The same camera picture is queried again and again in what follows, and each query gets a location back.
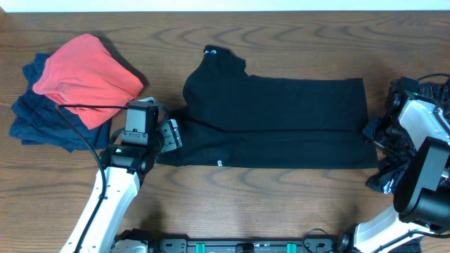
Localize folded red garment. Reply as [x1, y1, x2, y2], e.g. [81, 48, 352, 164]
[32, 34, 143, 129]

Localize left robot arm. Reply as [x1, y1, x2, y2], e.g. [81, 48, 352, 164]
[62, 97, 182, 252]

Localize folded navy blue garment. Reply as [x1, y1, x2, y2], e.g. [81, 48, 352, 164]
[9, 53, 111, 153]

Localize plain black t-shirt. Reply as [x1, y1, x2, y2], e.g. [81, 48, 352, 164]
[158, 45, 378, 169]

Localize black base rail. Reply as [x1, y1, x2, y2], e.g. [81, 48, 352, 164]
[112, 227, 422, 253]

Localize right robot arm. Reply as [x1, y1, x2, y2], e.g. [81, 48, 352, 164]
[335, 74, 449, 252]

